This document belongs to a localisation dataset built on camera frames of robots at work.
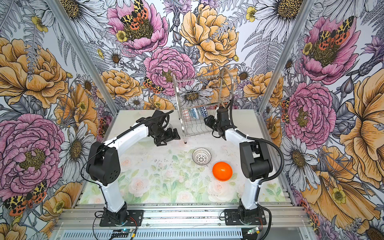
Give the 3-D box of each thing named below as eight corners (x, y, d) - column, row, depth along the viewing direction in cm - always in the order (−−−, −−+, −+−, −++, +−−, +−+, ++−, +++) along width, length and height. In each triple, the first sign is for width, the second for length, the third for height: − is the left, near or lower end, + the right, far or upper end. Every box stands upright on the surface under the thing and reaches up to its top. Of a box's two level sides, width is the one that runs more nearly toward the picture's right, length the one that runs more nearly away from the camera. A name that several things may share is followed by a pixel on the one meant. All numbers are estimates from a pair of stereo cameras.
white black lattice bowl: (192, 165, 94) (192, 161, 90) (192, 151, 100) (192, 147, 97) (211, 165, 94) (212, 161, 90) (210, 151, 100) (211, 147, 97)
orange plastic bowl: (213, 182, 87) (214, 179, 83) (212, 165, 94) (212, 161, 90) (232, 182, 87) (234, 179, 83) (229, 165, 94) (231, 161, 90)
